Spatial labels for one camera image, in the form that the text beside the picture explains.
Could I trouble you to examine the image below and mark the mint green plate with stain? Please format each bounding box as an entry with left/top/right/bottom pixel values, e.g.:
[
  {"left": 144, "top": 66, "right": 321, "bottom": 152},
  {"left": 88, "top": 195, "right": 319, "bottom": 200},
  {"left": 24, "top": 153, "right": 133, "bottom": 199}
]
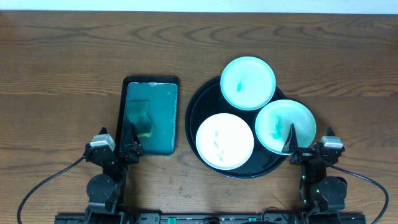
[{"left": 255, "top": 100, "right": 317, "bottom": 155}]

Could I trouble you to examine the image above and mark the yellow green sponge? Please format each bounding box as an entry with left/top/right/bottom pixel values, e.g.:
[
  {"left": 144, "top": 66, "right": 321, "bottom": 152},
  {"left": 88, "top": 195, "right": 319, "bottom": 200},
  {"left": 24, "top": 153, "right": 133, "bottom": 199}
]
[{"left": 126, "top": 101, "right": 153, "bottom": 138}]

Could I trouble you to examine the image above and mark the white plate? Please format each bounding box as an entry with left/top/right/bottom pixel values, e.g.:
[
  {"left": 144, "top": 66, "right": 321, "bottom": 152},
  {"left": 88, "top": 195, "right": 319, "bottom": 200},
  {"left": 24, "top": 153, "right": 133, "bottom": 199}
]
[{"left": 195, "top": 113, "right": 254, "bottom": 170}]

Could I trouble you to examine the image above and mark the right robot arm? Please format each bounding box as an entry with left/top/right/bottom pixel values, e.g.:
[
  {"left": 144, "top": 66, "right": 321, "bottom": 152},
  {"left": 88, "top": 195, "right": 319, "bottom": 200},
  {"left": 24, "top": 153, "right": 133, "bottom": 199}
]
[{"left": 282, "top": 124, "right": 348, "bottom": 223}]

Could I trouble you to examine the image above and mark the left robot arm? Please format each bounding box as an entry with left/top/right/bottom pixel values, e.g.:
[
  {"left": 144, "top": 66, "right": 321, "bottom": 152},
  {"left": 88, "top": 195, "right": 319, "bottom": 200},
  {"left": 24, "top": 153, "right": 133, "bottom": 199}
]
[{"left": 83, "top": 124, "right": 144, "bottom": 223}]

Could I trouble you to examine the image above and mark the black rectangular water tray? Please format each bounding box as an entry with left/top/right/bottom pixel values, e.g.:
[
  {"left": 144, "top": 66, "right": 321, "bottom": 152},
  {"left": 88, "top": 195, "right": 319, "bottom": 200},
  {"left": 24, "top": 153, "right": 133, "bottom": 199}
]
[{"left": 115, "top": 76, "right": 179, "bottom": 156}]

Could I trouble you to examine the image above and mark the right black cable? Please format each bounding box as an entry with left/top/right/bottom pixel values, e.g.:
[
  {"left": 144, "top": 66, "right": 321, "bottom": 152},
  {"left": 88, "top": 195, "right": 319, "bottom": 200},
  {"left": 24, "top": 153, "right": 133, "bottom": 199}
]
[{"left": 329, "top": 164, "right": 390, "bottom": 224}]

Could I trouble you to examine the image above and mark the black cable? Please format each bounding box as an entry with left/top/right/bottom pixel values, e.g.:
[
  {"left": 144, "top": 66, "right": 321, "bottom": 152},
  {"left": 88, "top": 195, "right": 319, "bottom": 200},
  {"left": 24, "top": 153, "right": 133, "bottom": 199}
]
[
  {"left": 17, "top": 156, "right": 86, "bottom": 224},
  {"left": 329, "top": 164, "right": 390, "bottom": 224}
]

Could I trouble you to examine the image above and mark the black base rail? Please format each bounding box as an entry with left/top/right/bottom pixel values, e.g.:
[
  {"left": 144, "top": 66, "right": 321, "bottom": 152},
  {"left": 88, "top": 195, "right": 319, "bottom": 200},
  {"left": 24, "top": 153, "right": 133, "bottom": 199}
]
[{"left": 54, "top": 213, "right": 366, "bottom": 224}]

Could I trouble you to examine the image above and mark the left black cable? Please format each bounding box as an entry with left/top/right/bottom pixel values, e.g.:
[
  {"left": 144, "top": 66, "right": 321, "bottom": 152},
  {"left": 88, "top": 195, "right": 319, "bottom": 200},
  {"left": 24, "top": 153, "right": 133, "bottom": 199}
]
[{"left": 17, "top": 156, "right": 86, "bottom": 224}]

